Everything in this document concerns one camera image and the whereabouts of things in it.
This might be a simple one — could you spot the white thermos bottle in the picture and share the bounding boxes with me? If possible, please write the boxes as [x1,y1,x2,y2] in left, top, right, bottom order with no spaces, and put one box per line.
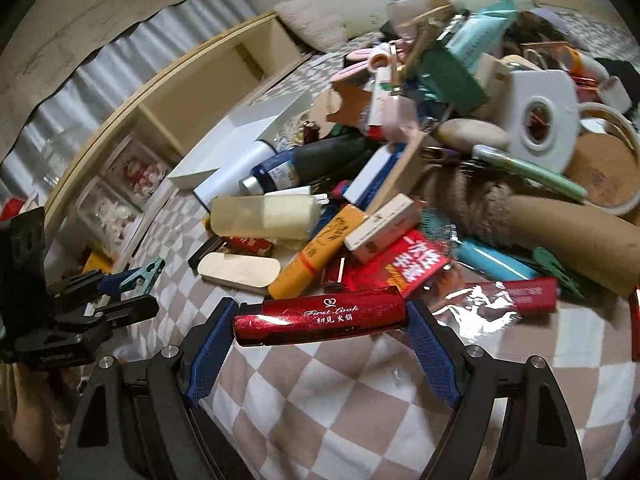
[192,140,276,208]

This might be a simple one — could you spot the white tube orange cap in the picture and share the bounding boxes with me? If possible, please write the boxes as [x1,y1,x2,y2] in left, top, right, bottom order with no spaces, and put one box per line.
[560,47,613,78]

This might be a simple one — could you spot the small white box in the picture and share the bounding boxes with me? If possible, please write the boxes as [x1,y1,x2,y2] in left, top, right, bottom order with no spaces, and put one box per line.
[342,192,423,266]

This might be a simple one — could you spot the black cloth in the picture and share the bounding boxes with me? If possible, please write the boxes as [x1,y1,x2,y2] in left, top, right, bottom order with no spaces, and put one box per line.
[595,57,640,86]

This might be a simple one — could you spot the grey curtain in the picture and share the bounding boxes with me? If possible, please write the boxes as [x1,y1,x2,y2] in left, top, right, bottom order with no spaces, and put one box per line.
[0,0,261,211]

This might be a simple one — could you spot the dark green box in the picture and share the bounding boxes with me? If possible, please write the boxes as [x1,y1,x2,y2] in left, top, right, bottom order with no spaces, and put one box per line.
[415,42,491,116]

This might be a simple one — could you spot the green pen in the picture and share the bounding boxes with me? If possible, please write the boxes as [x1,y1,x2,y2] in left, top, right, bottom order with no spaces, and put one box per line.
[472,144,588,203]

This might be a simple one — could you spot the glossy red case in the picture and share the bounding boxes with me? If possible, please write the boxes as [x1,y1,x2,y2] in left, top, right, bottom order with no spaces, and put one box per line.
[232,285,407,348]

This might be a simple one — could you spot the person's left hand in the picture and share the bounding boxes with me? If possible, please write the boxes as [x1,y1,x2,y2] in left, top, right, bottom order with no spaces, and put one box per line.
[0,362,76,480]

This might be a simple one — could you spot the white tape dispenser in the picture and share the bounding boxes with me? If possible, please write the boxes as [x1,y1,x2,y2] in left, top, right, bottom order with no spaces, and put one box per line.
[505,67,583,173]

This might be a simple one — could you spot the pink bottle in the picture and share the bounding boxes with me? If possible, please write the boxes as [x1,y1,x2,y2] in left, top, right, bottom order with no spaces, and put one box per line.
[370,95,421,143]

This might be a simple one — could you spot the boxed doll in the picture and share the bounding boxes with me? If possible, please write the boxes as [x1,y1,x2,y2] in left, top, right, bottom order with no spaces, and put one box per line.
[107,137,173,211]
[75,177,146,256]

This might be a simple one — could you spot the clear plastic cup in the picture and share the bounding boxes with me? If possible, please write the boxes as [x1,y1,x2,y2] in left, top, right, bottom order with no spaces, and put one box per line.
[387,0,461,26]

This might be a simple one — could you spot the beige oblong case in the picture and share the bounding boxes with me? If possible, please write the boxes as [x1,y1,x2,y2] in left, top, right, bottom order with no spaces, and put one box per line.
[197,251,282,293]

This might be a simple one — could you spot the translucent yellowish bottle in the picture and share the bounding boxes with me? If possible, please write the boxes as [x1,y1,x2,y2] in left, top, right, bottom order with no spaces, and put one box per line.
[209,192,323,241]

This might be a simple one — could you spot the teal packet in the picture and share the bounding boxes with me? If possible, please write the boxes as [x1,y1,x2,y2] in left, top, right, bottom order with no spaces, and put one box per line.
[442,0,523,61]

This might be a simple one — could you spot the beige printed curtain valance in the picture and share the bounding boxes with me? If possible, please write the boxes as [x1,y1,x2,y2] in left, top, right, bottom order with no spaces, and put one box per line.
[0,0,241,161]

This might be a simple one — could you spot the beige oval stone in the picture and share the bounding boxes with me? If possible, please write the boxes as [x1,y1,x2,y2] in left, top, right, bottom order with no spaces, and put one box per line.
[435,119,511,153]

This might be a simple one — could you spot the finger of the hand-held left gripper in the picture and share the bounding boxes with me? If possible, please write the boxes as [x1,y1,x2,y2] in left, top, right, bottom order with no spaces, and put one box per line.
[47,269,126,301]
[52,294,161,333]

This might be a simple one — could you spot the brown cardboard cutout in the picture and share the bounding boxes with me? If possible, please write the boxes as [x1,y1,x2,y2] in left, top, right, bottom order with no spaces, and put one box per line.
[310,80,376,126]

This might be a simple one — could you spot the red packet in clear wrap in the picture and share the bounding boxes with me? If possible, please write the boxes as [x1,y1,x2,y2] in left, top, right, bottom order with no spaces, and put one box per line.
[460,275,561,318]

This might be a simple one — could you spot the round wooden hoop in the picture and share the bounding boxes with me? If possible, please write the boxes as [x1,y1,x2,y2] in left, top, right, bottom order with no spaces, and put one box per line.
[565,102,640,218]

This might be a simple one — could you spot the black bottle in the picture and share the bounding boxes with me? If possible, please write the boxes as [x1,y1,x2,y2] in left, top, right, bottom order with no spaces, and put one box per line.
[290,132,381,186]

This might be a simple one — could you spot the cardboard tube with rope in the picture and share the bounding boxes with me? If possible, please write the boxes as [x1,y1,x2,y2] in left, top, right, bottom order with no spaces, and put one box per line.
[425,170,640,296]

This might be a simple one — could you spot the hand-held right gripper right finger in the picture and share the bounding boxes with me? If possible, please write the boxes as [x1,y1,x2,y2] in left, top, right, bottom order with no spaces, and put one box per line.
[405,299,588,480]

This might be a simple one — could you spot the small red packet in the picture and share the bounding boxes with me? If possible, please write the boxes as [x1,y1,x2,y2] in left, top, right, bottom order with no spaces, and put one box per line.
[220,235,276,258]

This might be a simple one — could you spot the blue can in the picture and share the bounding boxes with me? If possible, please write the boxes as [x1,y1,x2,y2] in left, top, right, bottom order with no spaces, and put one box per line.
[239,152,296,196]

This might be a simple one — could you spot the pink bunny ear toy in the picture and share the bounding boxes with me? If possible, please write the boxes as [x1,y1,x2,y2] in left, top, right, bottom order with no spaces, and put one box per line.
[332,42,396,81]

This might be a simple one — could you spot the red printed packet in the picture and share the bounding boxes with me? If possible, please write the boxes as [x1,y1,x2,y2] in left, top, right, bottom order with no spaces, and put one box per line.
[345,230,456,301]

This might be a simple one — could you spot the yellow orange tube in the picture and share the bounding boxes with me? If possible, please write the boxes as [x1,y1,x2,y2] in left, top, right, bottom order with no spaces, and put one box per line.
[267,205,371,301]

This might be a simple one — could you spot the green clothes peg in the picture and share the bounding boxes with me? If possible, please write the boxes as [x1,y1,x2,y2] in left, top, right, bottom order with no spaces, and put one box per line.
[530,246,586,301]
[119,257,167,293]

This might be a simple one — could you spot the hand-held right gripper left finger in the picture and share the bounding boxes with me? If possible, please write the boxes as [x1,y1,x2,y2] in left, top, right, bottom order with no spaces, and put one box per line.
[65,297,241,480]

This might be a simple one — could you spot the wooden bedside shelf unit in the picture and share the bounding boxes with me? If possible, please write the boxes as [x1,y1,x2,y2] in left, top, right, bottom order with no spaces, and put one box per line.
[42,12,321,281]

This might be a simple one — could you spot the white shallow box lid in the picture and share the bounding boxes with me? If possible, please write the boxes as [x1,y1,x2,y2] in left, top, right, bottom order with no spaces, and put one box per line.
[167,87,313,191]

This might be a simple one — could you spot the fluffy white pillow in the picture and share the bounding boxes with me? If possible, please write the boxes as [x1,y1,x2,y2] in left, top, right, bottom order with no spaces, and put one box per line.
[272,0,351,53]

